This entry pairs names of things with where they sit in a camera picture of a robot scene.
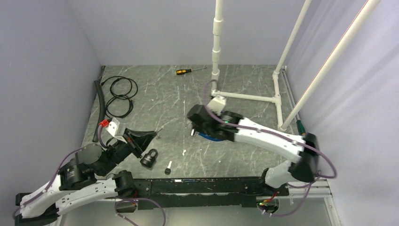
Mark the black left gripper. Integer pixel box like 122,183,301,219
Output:
98,127,157,176

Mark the blue cable lock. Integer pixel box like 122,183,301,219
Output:
191,127,223,142

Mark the black padlock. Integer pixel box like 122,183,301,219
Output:
140,148,158,169

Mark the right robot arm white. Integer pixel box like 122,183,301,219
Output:
187,105,319,195

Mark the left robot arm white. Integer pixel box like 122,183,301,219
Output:
14,129,158,226

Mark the black foam tube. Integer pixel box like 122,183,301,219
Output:
92,80,106,143

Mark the orange handled screwdriver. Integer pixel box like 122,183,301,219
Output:
175,67,207,75

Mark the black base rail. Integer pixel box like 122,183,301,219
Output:
120,177,289,208

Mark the black coiled cable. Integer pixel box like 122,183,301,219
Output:
100,76,139,121

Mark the white pvc pipe frame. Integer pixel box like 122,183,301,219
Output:
210,0,382,132

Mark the green handled screwdriver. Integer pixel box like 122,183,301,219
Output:
296,120,306,136

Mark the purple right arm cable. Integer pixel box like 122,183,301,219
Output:
203,79,338,180

